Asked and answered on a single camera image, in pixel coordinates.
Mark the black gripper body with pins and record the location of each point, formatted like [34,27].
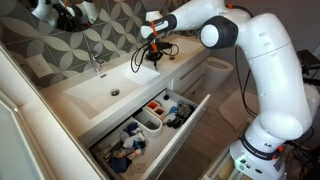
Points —
[155,55]

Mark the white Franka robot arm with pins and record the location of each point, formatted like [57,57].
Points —
[273,66]

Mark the white closed drawer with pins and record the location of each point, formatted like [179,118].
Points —
[195,88]
[186,68]

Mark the white arched drawer divider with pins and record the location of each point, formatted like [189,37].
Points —
[151,125]

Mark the white open drawer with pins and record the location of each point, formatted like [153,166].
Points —
[173,133]

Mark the white rectangular sink basin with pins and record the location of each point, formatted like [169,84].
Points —
[100,90]
[183,46]

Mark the black round knob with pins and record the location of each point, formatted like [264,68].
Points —
[166,97]

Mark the white box orange inside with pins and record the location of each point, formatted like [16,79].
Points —
[152,105]
[160,112]

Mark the metal sink drain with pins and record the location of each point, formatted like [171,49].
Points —
[115,92]

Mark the camouflage fabric scrunchie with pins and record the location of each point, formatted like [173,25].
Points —
[184,109]

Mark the chrome faucet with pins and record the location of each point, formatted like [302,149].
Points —
[97,63]

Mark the white toilet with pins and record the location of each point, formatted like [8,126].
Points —
[216,70]

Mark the dark blue cloth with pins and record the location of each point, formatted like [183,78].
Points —
[131,127]

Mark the white tube orange band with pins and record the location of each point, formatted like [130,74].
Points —
[135,154]

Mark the beige floor mat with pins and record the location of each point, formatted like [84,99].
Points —
[240,110]

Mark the white bathroom vanity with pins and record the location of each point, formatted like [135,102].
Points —
[60,100]

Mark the dark blue pouch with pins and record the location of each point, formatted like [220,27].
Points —
[120,164]

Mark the black equipment stand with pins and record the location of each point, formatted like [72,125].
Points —
[308,63]

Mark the round wall mirror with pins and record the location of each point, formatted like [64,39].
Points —
[66,15]

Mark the white wall outlet plate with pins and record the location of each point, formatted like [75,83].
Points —
[39,66]

